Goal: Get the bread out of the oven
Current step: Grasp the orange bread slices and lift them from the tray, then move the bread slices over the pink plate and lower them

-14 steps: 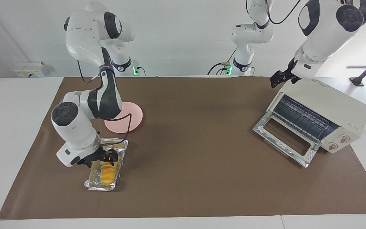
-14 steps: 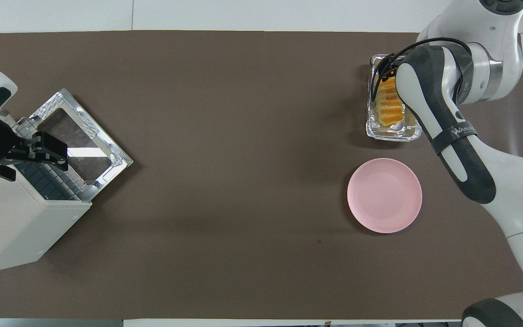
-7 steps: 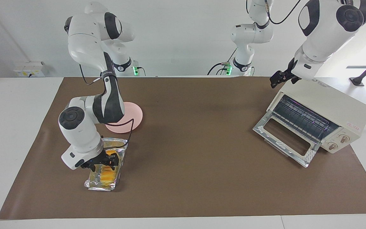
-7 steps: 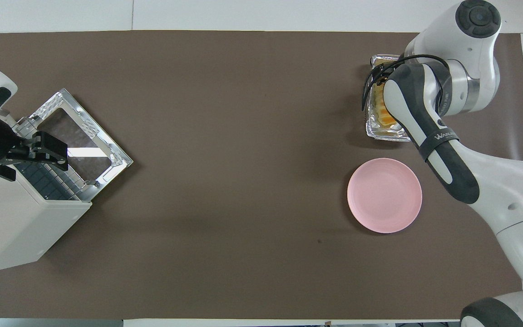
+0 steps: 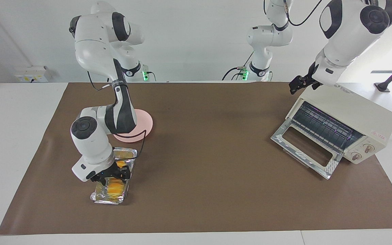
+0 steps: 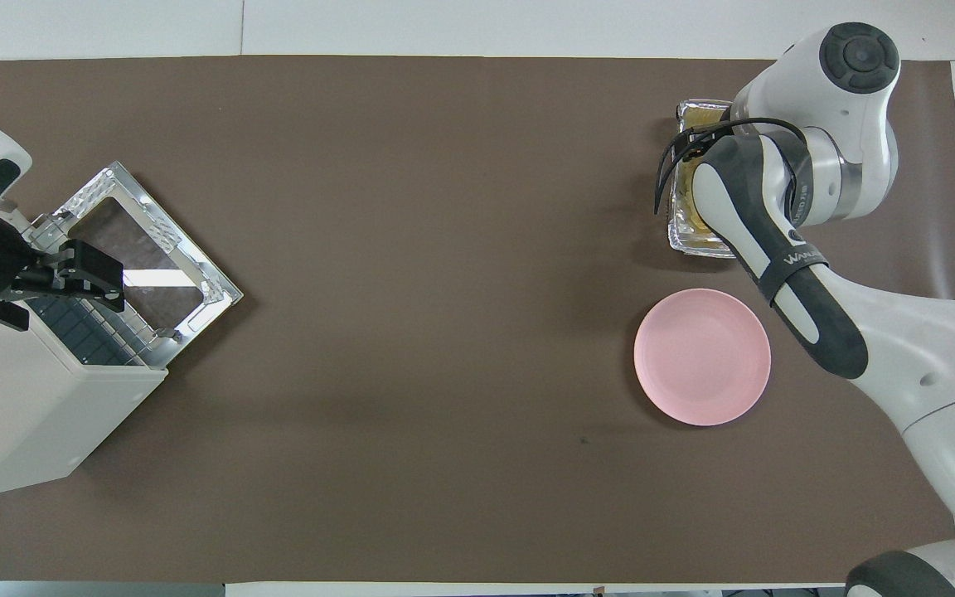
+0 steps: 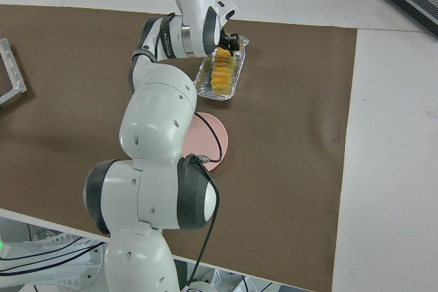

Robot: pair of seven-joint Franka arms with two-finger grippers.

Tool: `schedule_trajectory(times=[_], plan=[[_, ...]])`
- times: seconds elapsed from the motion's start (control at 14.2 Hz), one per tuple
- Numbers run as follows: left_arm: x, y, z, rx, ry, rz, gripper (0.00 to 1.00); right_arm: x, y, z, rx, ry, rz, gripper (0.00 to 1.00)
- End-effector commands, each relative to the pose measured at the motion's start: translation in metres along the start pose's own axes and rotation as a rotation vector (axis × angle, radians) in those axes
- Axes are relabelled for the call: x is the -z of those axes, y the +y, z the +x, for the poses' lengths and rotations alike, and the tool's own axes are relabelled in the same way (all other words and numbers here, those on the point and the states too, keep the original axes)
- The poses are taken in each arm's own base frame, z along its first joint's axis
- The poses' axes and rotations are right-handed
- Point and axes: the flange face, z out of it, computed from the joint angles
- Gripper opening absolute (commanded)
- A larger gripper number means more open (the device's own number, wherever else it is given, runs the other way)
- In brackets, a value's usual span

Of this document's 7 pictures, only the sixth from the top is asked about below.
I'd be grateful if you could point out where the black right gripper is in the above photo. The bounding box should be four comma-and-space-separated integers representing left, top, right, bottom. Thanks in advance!
679, 124, 728, 163

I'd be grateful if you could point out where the aluminium foil tray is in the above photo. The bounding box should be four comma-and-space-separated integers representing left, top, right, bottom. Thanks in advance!
667, 99, 739, 260

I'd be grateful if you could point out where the glass oven door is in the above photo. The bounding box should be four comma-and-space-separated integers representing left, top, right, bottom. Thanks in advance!
30, 160, 245, 371

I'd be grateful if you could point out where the cream toaster oven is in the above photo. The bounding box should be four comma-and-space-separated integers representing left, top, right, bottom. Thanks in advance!
0, 282, 170, 503

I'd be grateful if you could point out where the pink round plate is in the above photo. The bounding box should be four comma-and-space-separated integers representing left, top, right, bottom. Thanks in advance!
633, 288, 773, 428

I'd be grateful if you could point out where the brown table mat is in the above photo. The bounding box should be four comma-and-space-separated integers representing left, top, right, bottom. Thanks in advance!
0, 55, 955, 584

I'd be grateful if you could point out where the metal oven wire rack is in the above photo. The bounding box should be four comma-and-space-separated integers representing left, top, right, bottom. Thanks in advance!
26, 292, 155, 368

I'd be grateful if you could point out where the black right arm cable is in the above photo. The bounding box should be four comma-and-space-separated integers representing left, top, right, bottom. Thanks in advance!
653, 116, 810, 216

